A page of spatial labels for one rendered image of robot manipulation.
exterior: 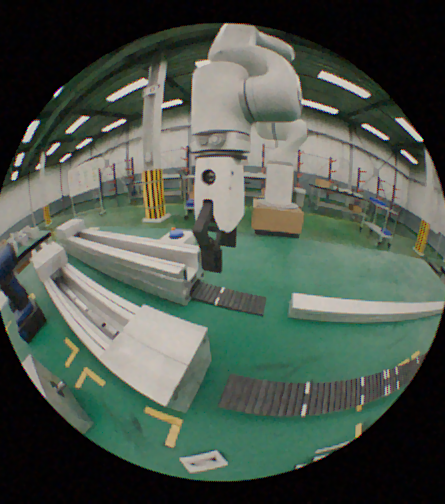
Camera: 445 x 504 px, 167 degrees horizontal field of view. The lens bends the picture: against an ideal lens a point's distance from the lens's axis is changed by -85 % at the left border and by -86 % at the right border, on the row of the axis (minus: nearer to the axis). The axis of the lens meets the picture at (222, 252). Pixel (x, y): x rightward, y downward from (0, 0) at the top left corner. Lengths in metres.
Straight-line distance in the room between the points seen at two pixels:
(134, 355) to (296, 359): 0.23
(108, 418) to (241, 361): 0.24
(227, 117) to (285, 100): 0.07
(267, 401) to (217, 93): 0.37
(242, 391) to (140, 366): 0.12
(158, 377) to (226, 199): 0.20
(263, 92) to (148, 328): 0.29
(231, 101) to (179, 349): 0.28
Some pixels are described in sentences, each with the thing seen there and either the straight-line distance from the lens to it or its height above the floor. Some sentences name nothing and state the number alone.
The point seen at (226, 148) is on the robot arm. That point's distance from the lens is 0.21.
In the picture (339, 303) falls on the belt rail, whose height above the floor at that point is 0.81.
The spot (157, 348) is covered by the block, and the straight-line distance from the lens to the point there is 0.18.
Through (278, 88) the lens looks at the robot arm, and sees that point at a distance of 0.21.
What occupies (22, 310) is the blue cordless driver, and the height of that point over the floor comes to 0.85.
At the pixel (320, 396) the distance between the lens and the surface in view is 0.24.
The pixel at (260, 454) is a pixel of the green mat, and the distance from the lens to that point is 0.26.
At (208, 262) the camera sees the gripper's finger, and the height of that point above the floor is 0.90.
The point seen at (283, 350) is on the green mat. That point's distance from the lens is 0.29.
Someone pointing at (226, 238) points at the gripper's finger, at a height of 0.90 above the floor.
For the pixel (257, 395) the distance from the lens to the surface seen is 0.22.
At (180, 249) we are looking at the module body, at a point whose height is 0.86.
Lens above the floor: 1.03
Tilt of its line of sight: 29 degrees down
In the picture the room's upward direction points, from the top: straight up
